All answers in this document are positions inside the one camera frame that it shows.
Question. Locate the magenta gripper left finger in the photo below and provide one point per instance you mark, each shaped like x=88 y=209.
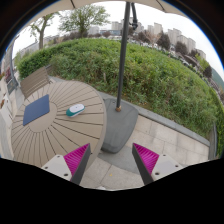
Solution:
x=70 y=167

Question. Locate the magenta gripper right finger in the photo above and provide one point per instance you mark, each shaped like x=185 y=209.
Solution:
x=153 y=166

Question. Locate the white and teal computer mouse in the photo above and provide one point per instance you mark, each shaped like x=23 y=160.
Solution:
x=75 y=110

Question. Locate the blue mouse pad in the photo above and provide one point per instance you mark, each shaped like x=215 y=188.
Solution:
x=36 y=109

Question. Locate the round slatted wooden table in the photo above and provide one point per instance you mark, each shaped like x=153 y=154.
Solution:
x=56 y=133

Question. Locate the grey parasol base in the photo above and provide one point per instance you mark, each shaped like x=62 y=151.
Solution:
x=120 y=125

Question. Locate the green hedge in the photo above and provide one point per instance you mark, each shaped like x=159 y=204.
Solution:
x=151 y=79

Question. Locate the slatted wooden chair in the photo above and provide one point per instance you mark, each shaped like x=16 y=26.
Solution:
x=34 y=81

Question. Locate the dark parasol pole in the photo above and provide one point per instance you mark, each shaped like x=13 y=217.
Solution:
x=130 y=7

